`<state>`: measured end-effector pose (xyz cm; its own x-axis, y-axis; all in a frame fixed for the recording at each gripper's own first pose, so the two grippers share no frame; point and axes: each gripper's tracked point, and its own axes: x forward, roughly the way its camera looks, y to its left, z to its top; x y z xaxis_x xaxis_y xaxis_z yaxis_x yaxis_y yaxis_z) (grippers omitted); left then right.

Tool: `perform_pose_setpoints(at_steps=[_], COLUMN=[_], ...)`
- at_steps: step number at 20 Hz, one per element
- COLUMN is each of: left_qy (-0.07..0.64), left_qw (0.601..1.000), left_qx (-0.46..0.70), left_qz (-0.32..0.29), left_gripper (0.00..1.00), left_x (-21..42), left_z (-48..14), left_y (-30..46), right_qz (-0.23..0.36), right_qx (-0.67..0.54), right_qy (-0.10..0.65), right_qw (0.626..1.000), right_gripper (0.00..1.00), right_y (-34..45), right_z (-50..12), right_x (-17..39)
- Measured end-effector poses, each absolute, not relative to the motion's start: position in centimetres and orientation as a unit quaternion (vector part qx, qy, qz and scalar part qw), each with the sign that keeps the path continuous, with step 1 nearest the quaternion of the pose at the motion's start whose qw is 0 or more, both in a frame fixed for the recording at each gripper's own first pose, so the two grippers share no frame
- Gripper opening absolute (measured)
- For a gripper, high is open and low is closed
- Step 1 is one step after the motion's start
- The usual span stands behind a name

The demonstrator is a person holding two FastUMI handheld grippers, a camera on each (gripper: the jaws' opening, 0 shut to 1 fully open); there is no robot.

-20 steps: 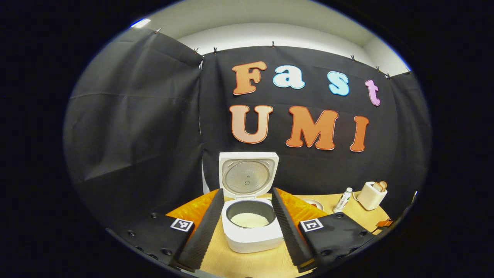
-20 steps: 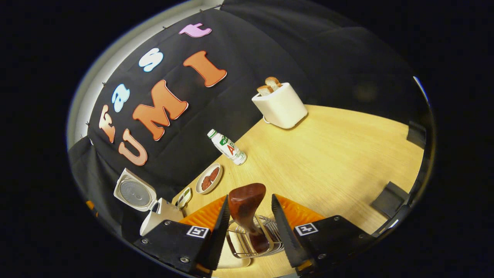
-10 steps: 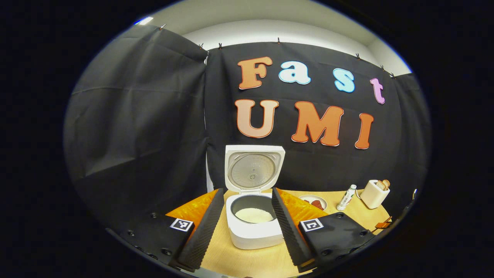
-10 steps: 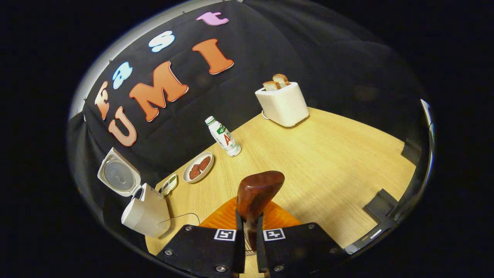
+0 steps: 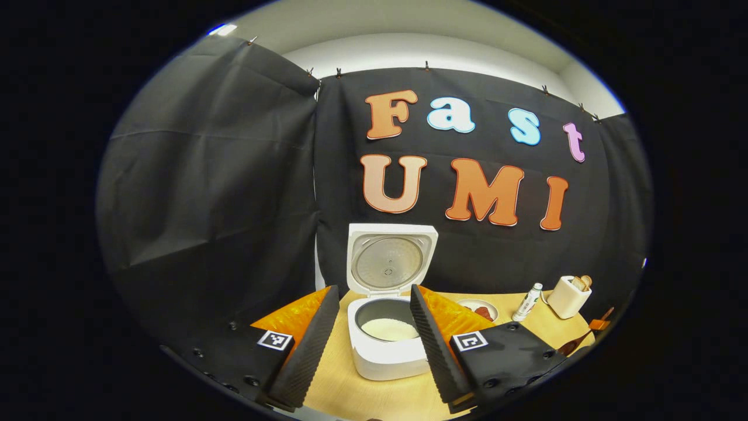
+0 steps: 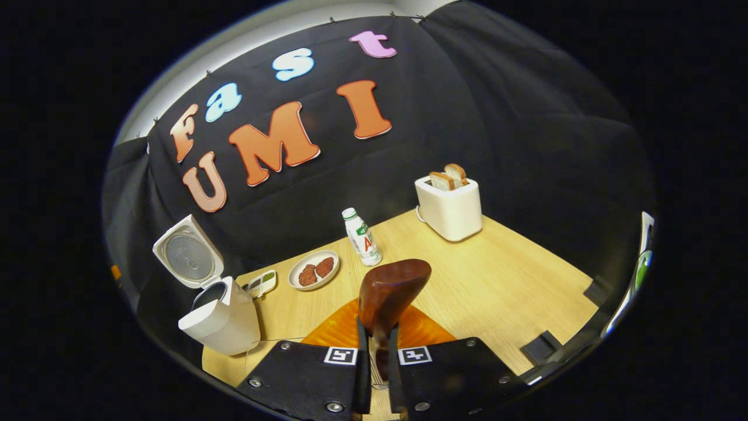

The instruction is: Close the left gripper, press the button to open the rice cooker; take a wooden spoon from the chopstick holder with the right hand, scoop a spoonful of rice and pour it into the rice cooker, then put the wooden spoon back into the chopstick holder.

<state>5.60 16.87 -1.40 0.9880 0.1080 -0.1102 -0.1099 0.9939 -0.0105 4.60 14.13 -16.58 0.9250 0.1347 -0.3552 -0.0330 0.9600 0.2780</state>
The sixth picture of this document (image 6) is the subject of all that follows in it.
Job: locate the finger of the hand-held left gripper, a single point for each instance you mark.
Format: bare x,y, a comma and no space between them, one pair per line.
115,272

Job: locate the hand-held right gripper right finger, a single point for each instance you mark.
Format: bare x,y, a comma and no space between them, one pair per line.
450,380

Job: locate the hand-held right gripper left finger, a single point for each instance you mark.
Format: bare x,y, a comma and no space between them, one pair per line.
304,380

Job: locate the white rice cooker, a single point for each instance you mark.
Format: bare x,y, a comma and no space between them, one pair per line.
228,321

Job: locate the brown wooden spoon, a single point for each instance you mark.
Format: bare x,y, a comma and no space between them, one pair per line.
388,292

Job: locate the white oval plate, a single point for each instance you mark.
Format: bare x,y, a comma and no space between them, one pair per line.
298,283

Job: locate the brown meat piece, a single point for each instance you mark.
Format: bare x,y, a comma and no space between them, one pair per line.
325,266
308,275

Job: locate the white divided condiment dish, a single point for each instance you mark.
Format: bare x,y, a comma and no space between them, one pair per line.
261,283

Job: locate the white milk bottle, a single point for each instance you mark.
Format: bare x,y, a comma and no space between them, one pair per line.
363,240

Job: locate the white toaster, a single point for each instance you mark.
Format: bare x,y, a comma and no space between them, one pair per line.
453,210

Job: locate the toasted bread slice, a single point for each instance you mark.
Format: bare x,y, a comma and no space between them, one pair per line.
457,173
442,181

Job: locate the white panel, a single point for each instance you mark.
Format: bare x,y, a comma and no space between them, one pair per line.
647,228

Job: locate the black backdrop cloth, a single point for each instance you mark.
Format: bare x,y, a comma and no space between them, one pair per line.
467,117

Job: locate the black table bracket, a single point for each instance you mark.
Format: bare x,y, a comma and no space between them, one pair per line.
597,289
543,346

